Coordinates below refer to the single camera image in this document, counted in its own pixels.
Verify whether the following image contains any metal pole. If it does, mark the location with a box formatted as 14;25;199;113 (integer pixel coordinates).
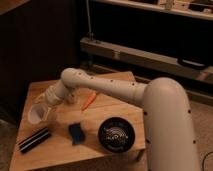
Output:
86;0;93;41

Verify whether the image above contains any blue sponge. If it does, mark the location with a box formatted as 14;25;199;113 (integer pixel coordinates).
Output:
69;123;85;145

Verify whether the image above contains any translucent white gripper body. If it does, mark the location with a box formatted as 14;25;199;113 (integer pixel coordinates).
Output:
33;93;56;120

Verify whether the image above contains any black handle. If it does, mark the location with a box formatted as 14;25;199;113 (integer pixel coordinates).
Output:
177;58;208;70

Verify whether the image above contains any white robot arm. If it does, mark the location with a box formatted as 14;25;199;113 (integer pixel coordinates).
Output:
35;68;201;171

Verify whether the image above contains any grey shelf rail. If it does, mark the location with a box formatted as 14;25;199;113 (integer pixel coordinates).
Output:
80;37;213;84

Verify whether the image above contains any wooden table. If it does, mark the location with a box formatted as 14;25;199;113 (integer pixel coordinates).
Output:
9;81;145;171

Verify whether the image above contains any black patterned bowl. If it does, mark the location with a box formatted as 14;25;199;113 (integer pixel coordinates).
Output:
98;117;135;153

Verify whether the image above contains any orange carrot toy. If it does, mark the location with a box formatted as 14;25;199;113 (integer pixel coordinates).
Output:
81;92;97;111

